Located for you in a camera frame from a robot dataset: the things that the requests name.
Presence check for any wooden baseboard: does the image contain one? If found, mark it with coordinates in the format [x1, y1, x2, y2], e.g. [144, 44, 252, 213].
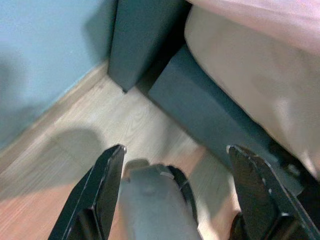
[0, 62, 111, 173]

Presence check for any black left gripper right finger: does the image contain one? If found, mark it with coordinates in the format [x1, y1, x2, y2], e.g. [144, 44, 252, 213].
[225, 143, 320, 240]

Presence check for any pink pillow with red dots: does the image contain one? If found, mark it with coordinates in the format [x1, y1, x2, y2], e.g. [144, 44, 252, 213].
[187, 0, 320, 55]

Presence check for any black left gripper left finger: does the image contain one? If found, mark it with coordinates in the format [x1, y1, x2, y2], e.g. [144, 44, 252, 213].
[48, 143, 128, 240]

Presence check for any cream sheeted mattress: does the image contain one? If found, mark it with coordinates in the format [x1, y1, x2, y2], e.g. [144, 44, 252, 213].
[184, 4, 320, 177]

